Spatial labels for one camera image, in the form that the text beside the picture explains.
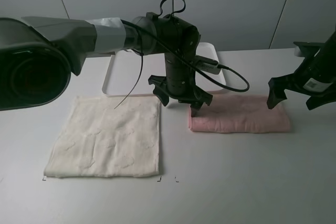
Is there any white towel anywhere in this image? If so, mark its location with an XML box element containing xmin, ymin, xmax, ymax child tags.
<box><xmin>44</xmin><ymin>97</ymin><xmax>161</xmax><ymax>178</ymax></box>

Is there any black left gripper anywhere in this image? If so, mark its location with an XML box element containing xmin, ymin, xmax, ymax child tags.
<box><xmin>148</xmin><ymin>53</ymin><xmax>212</xmax><ymax>118</ymax></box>

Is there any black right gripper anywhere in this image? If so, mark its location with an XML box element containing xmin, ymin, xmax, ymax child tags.
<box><xmin>267</xmin><ymin>41</ymin><xmax>336</xmax><ymax>110</ymax></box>

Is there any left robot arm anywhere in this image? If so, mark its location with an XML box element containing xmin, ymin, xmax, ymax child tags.
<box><xmin>1</xmin><ymin>12</ymin><xmax>213</xmax><ymax>113</ymax></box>

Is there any white plastic tray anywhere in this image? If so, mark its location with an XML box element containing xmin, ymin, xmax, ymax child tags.
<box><xmin>102</xmin><ymin>42</ymin><xmax>226</xmax><ymax>97</ymax></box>

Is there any pink towel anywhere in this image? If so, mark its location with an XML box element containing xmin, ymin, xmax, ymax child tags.
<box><xmin>188</xmin><ymin>94</ymin><xmax>291</xmax><ymax>133</ymax></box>

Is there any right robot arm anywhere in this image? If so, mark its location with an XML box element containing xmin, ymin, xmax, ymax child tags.
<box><xmin>267</xmin><ymin>33</ymin><xmax>335</xmax><ymax>110</ymax></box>

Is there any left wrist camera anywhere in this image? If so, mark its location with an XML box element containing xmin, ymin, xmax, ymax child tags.
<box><xmin>195</xmin><ymin>55</ymin><xmax>221</xmax><ymax>75</ymax></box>

